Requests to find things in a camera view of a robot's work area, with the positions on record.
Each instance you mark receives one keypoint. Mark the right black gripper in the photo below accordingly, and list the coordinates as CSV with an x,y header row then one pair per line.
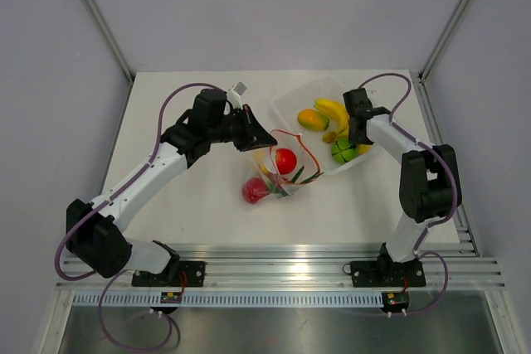
x,y
355,138

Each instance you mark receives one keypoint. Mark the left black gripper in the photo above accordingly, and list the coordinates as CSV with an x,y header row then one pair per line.
x,y
255,135

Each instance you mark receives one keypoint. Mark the yellow bell pepper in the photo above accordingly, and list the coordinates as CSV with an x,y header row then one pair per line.
x,y
263,162

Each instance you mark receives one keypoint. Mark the green apple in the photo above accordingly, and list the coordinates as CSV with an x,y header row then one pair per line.
x,y
342,151

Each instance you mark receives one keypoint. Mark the clear orange-zip bag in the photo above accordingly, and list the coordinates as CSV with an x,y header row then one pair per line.
x,y
294,142

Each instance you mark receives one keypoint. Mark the red apple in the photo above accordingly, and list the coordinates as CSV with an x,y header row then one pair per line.
x,y
285,161

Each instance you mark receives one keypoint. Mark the red pomegranate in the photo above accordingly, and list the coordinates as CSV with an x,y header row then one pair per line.
x,y
254,189

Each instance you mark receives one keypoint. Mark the green spring onion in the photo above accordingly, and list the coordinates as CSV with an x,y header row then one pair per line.
x,y
283,186

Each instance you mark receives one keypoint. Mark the yellow lemon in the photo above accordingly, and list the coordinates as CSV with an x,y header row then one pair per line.
x,y
363,148

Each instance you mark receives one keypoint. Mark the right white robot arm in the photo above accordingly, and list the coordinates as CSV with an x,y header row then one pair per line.
x,y
429,193

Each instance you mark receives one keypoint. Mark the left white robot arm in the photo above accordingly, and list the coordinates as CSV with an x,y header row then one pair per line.
x,y
95,229

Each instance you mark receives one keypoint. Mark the yellow banana bunch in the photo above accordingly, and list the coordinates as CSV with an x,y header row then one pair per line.
x,y
335,111

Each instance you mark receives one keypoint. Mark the yellow star fruit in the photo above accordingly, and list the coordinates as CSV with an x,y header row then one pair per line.
x,y
329,137

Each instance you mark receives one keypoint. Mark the green orange mango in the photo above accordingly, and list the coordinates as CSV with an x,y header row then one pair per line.
x,y
313,120

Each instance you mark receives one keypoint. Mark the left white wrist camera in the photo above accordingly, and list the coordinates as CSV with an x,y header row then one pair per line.
x,y
234,95

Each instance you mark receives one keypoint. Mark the right aluminium frame post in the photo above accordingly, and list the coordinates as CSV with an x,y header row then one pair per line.
x,y
457,15

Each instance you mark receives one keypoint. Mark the aluminium frame post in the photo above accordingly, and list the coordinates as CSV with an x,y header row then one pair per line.
x,y
457,15
101,25

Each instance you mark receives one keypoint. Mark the aluminium mounting rail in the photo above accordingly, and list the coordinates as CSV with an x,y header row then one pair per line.
x,y
322,267

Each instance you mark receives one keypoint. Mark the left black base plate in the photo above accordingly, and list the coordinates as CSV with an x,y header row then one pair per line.
x,y
190,274

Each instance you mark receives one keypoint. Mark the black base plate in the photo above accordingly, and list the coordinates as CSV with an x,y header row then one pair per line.
x,y
368,274
190,274

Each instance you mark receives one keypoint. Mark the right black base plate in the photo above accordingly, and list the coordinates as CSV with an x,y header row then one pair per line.
x,y
368,274

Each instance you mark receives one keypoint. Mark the white slotted cable duct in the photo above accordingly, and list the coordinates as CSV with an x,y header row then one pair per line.
x,y
205,299

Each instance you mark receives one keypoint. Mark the left aluminium frame post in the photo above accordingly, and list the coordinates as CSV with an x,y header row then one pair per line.
x,y
101,25

